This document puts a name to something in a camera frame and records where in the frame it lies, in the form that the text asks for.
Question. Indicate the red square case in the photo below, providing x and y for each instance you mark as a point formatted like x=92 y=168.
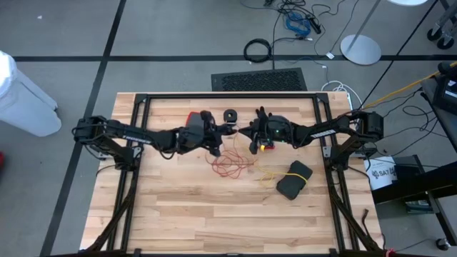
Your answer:
x=191 y=116

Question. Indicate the black caster wheel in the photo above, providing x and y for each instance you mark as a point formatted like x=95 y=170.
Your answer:
x=442 y=244

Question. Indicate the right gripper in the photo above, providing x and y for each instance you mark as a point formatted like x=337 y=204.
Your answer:
x=280 y=128

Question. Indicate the wheeled cart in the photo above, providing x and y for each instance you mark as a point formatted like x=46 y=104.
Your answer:
x=436 y=35

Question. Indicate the black power strip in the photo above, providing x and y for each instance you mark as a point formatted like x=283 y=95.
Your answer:
x=315 y=25

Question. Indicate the black equipment cart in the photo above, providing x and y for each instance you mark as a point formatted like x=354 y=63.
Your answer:
x=410 y=185

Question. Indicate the black pouch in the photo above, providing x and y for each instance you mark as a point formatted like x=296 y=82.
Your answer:
x=292 y=182

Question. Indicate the black glove with red cuff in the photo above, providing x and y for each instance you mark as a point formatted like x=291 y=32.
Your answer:
x=261 y=114

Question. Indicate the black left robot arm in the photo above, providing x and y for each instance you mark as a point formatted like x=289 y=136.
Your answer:
x=135 y=135

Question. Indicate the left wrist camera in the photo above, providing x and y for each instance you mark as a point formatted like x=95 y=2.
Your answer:
x=206 y=117

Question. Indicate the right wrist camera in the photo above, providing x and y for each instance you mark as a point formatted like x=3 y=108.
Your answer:
x=254 y=147

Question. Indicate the white trash bin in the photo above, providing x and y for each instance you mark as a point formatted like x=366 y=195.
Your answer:
x=25 y=103

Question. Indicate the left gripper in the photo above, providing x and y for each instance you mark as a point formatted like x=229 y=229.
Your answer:
x=200 y=137

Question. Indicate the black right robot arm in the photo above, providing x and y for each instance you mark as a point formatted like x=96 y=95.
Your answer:
x=321 y=130

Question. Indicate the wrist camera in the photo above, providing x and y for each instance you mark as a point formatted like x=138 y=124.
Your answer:
x=206 y=117
x=254 y=147

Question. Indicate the black perforated floor mat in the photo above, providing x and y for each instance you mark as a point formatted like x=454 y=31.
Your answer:
x=260 y=80

